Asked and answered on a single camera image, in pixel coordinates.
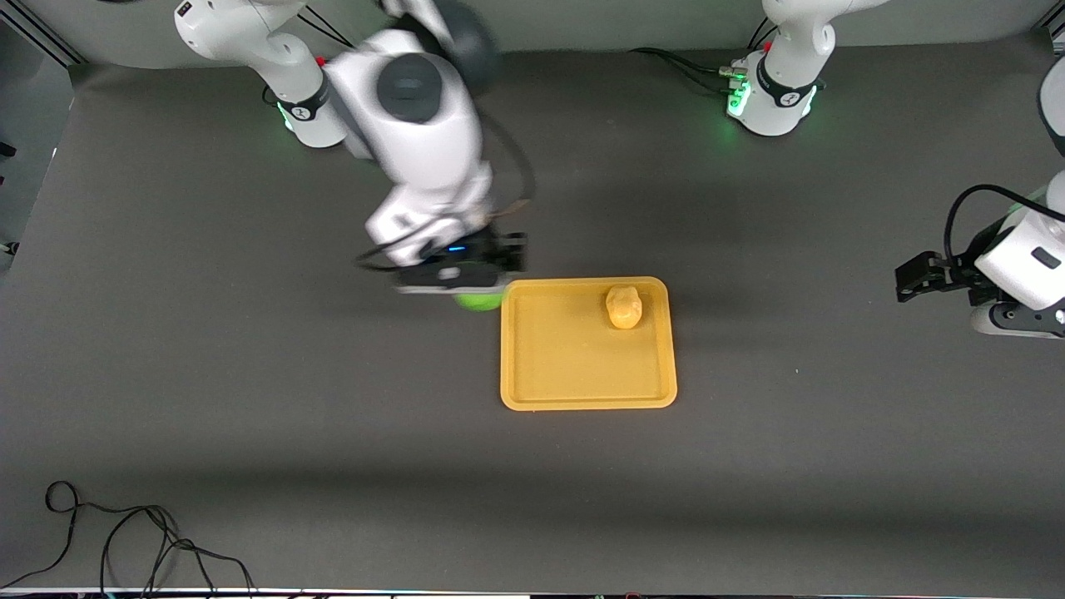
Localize green lime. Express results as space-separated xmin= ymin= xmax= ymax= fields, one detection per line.
xmin=454 ymin=285 xmax=505 ymax=314

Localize yellow potato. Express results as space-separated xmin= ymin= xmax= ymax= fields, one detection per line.
xmin=605 ymin=285 xmax=642 ymax=330

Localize orange plastic tray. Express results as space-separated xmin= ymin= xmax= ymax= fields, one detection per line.
xmin=499 ymin=276 xmax=678 ymax=412

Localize dark grey table mat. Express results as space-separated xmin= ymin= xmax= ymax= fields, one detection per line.
xmin=0 ymin=33 xmax=1065 ymax=593

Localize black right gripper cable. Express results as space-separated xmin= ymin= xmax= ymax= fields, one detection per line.
xmin=356 ymin=108 xmax=537 ymax=274

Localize black left arm base cables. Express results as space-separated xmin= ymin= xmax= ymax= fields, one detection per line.
xmin=630 ymin=17 xmax=779 ymax=97

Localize black arm base cables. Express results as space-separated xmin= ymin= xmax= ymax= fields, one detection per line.
xmin=262 ymin=7 xmax=354 ymax=109
xmin=630 ymin=17 xmax=779 ymax=97

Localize black right arm base cables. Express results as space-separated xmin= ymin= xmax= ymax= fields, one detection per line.
xmin=262 ymin=7 xmax=354 ymax=109

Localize thin black loose cable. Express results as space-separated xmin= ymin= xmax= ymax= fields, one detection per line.
xmin=0 ymin=480 xmax=259 ymax=593

